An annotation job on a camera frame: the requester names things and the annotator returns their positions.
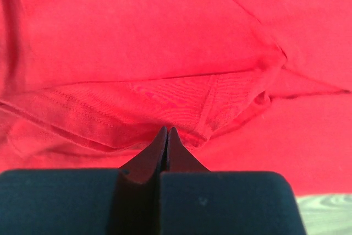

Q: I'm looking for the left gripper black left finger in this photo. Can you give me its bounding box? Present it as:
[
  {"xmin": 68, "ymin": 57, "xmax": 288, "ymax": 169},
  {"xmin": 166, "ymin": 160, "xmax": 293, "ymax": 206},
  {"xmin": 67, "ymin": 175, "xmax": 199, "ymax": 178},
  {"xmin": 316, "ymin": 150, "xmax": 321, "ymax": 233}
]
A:
[{"xmin": 1, "ymin": 128, "xmax": 167, "ymax": 234}]

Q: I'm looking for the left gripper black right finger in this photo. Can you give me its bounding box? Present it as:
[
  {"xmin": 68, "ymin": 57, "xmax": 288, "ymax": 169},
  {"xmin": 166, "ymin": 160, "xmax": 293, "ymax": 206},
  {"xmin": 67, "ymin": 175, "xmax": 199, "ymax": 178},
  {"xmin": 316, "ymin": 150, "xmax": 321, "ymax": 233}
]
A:
[{"xmin": 159, "ymin": 128, "xmax": 306, "ymax": 234}]

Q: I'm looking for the bright red t-shirt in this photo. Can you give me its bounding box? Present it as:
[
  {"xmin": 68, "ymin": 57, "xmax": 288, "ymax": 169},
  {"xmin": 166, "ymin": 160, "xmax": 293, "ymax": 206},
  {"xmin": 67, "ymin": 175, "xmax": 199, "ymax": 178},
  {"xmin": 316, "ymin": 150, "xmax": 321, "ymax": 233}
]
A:
[{"xmin": 1, "ymin": 0, "xmax": 351, "ymax": 195}]

